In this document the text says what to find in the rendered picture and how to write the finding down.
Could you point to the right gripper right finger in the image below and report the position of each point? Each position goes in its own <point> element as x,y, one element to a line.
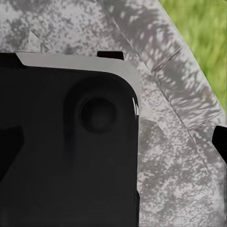
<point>219,140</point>

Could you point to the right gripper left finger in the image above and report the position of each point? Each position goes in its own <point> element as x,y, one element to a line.
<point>11,142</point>

